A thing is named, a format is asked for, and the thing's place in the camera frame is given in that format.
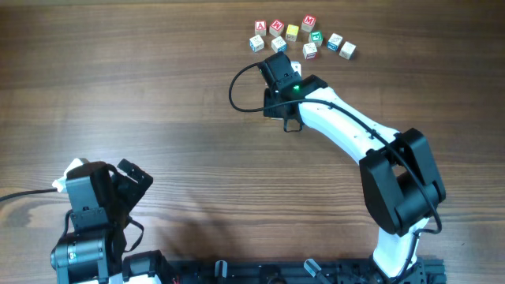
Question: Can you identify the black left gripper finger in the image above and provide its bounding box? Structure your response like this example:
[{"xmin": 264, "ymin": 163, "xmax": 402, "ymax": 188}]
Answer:
[
  {"xmin": 112, "ymin": 174, "xmax": 142, "ymax": 212},
  {"xmin": 118, "ymin": 159, "xmax": 153, "ymax": 196}
]

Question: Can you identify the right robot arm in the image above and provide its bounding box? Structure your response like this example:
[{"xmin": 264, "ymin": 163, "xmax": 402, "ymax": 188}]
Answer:
[{"xmin": 257, "ymin": 52, "xmax": 446, "ymax": 283}]

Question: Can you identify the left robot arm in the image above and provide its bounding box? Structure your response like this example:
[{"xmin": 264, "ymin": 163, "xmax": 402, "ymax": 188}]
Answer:
[{"xmin": 50, "ymin": 158, "xmax": 181, "ymax": 284}]

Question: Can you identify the blue picture block centre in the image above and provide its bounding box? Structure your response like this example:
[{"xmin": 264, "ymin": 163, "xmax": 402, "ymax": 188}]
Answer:
[{"xmin": 271, "ymin": 36, "xmax": 287, "ymax": 53}]

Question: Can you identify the blue picture block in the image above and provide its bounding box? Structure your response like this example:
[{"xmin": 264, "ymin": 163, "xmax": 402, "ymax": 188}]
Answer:
[
  {"xmin": 249, "ymin": 35, "xmax": 264, "ymax": 52},
  {"xmin": 271, "ymin": 36, "xmax": 287, "ymax": 53}
]

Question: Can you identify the red edged picture block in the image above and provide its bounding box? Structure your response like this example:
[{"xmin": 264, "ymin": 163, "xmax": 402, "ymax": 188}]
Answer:
[{"xmin": 302, "ymin": 43, "xmax": 317, "ymax": 60}]

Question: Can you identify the blue picture block far left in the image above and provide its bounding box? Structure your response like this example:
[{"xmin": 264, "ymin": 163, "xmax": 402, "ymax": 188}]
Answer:
[{"xmin": 249, "ymin": 35, "xmax": 264, "ymax": 52}]

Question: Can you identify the yellow wooden block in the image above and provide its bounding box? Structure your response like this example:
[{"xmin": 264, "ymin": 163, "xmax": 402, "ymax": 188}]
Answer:
[{"xmin": 286, "ymin": 24, "xmax": 300, "ymax": 42}]

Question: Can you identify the green letter block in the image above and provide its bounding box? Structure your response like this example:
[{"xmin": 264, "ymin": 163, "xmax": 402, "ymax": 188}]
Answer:
[{"xmin": 309, "ymin": 31, "xmax": 324, "ymax": 47}]

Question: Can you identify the red letter W block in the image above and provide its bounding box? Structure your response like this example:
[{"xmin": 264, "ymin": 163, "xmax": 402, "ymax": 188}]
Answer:
[{"xmin": 269, "ymin": 19, "xmax": 285, "ymax": 37}]

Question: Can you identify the red letter A block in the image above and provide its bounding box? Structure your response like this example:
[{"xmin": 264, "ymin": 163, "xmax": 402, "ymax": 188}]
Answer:
[{"xmin": 254, "ymin": 20, "xmax": 267, "ymax": 36}]

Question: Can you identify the blue block right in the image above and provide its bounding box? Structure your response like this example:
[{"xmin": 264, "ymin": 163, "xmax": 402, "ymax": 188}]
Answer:
[{"xmin": 327, "ymin": 33, "xmax": 343, "ymax": 51}]

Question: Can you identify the plain wooden block far right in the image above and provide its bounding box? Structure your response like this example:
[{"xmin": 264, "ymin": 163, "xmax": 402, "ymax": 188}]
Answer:
[{"xmin": 339, "ymin": 41, "xmax": 356, "ymax": 60}]

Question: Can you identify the red letter M block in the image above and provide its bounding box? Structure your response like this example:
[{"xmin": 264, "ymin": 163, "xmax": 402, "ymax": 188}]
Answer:
[{"xmin": 301, "ymin": 14, "xmax": 316, "ymax": 32}]

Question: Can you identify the black right camera cable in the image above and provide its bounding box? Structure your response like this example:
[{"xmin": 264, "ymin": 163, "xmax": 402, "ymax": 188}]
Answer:
[{"xmin": 228, "ymin": 62, "xmax": 443, "ymax": 284}]

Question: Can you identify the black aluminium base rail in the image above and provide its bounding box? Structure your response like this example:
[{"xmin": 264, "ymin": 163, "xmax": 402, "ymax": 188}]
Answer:
[{"xmin": 162, "ymin": 258, "xmax": 447, "ymax": 284}]

